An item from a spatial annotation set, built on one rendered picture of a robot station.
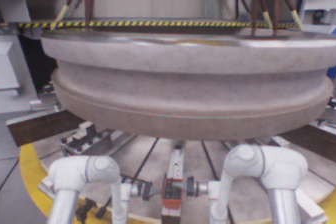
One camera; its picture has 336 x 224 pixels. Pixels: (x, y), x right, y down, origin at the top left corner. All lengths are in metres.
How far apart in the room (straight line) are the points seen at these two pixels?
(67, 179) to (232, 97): 1.46
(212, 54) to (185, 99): 0.49
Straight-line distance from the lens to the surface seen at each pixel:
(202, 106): 1.71
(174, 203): 1.36
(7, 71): 4.66
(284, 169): 0.86
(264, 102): 1.99
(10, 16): 3.79
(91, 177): 0.96
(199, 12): 4.85
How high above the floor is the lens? 1.90
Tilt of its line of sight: 27 degrees down
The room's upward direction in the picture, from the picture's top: 1 degrees clockwise
